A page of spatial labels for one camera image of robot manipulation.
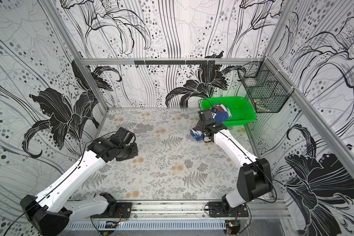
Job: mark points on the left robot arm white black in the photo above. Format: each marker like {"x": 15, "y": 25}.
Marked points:
{"x": 51, "y": 210}

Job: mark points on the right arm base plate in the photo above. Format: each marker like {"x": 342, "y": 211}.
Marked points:
{"x": 219, "y": 209}

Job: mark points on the green plastic basket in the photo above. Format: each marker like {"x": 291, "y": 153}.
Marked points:
{"x": 240, "y": 109}

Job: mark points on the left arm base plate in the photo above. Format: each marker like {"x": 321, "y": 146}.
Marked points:
{"x": 116, "y": 210}

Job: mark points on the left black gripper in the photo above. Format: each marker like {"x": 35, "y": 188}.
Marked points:
{"x": 133, "y": 153}

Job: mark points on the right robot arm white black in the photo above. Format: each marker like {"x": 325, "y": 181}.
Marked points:
{"x": 254, "y": 178}

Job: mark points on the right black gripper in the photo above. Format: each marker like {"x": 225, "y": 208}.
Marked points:
{"x": 209, "y": 130}

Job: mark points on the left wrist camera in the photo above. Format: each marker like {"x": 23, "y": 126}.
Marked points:
{"x": 122, "y": 138}

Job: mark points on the black wire basket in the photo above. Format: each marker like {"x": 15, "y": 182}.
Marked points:
{"x": 265, "y": 92}

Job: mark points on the black bar on rail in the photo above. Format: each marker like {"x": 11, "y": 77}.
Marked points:
{"x": 174, "y": 62}

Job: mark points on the blue patterned long pants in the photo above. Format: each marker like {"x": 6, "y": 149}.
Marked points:
{"x": 221, "y": 114}

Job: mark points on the white slotted cable duct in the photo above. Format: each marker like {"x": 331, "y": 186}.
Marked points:
{"x": 148, "y": 225}

